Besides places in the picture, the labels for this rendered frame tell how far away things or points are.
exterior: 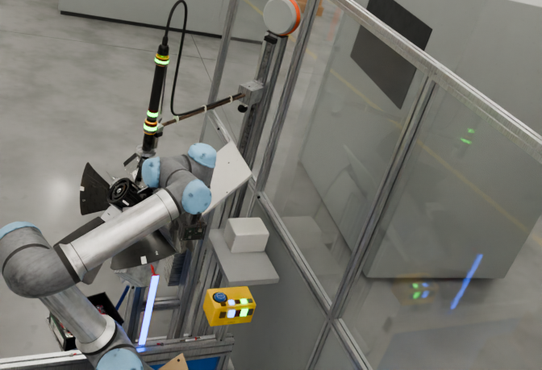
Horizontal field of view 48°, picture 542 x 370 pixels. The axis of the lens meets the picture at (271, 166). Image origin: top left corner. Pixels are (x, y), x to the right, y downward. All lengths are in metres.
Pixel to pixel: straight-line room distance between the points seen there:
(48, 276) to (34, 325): 2.14
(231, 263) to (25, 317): 1.32
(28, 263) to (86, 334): 0.36
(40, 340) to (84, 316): 1.80
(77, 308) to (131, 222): 0.32
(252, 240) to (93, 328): 1.22
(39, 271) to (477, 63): 2.83
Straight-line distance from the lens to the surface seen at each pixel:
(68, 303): 1.62
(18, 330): 3.51
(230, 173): 2.46
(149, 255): 2.17
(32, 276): 1.40
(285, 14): 2.53
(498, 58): 3.74
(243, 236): 2.71
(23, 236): 1.49
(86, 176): 2.65
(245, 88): 2.56
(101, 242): 1.40
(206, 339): 2.37
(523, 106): 4.03
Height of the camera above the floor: 2.55
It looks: 29 degrees down
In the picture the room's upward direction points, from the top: 16 degrees clockwise
